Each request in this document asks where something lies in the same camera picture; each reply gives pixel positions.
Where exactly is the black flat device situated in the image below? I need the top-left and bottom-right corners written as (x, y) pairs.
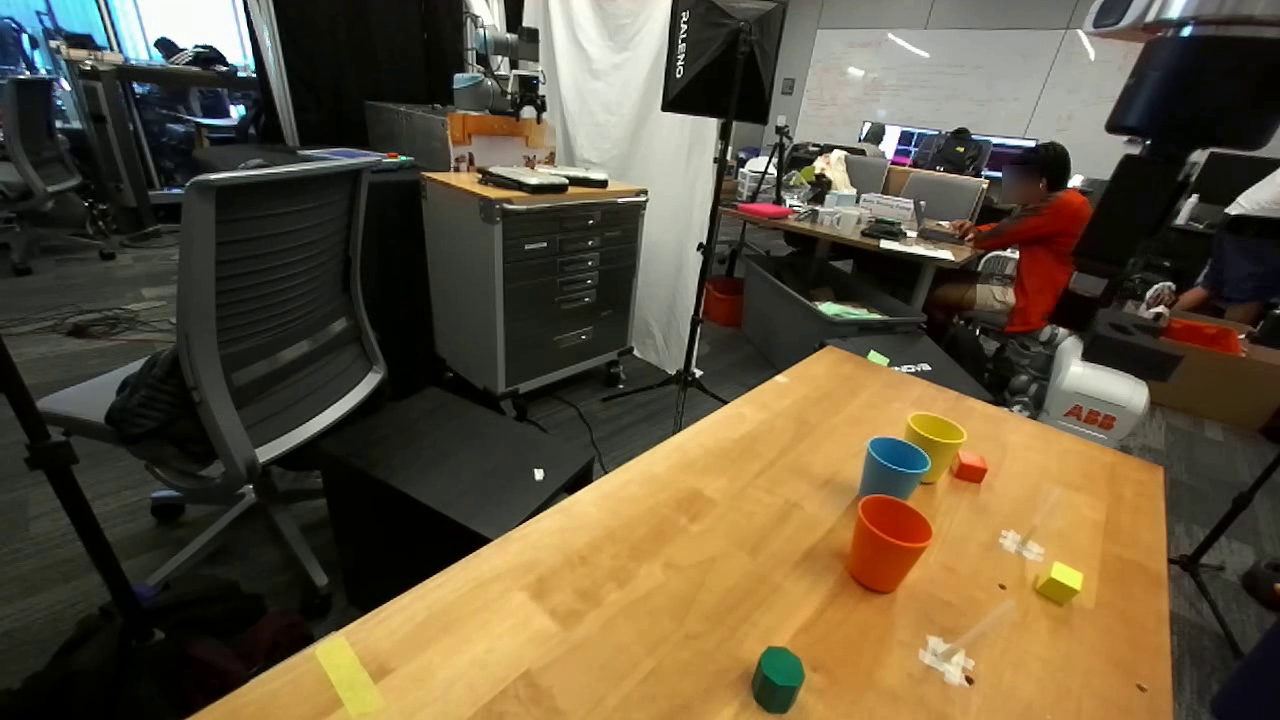
top-left (476, 158), bottom-right (575, 197)

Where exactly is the grey mesh office chair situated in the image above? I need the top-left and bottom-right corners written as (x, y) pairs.
top-left (37, 147), bottom-right (390, 604)

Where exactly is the orange plastic cup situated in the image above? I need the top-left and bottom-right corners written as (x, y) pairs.
top-left (844, 493), bottom-right (937, 595)

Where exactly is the black softbox light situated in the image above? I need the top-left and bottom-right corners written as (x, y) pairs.
top-left (658, 0), bottom-right (793, 126)

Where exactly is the black thin tripod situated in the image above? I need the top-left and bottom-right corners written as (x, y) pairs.
top-left (1168, 453), bottom-right (1280, 656)

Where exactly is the yellow plastic cup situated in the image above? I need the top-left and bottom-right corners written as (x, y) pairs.
top-left (905, 406), bottom-right (972, 484)

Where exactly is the black camera tripod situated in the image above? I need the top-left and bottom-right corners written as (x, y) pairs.
top-left (0, 337), bottom-right (174, 720)

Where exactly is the white ABB robot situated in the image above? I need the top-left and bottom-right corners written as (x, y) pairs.
top-left (1035, 319), bottom-right (1151, 453)

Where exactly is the black curtain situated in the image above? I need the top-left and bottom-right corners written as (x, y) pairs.
top-left (270, 0), bottom-right (472, 151)

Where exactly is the yellow tape strip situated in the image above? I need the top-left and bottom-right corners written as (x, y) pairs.
top-left (310, 632), bottom-right (390, 720)

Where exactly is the green cylinder block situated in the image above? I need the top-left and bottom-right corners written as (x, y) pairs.
top-left (747, 643), bottom-right (807, 715)

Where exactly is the grey wood-topped tool cabinet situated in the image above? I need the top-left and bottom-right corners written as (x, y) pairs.
top-left (420, 167), bottom-right (652, 400)

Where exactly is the white wall whiteboard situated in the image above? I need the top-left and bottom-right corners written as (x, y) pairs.
top-left (793, 28), bottom-right (1135, 192)

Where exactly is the cluttered office desk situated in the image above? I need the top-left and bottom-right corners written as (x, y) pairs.
top-left (735, 192), bottom-right (974, 316)

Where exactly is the dark background office chair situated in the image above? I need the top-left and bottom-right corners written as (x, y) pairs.
top-left (0, 70), bottom-right (115, 274)

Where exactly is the computer monitor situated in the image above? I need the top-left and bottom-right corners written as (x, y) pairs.
top-left (974, 130), bottom-right (1039, 185)

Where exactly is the red bucket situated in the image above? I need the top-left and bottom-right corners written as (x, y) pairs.
top-left (701, 272), bottom-right (747, 332)

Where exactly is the yellow small block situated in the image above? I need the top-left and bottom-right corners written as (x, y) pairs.
top-left (1032, 557), bottom-right (1088, 613)

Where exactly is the white curtain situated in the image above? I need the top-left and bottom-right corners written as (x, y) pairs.
top-left (519, 0), bottom-right (722, 376)

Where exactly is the blue plastic cup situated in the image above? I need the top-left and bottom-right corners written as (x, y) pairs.
top-left (855, 431), bottom-right (937, 502)

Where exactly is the person in red shirt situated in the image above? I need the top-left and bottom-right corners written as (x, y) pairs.
top-left (928, 137), bottom-right (1098, 391)

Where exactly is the brown cardboard box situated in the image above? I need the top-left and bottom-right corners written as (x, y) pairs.
top-left (1151, 337), bottom-right (1280, 435)

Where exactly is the black light stand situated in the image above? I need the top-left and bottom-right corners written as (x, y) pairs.
top-left (604, 113), bottom-right (735, 403)

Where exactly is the black low platform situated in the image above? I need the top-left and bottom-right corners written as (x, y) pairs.
top-left (317, 383), bottom-right (597, 604)

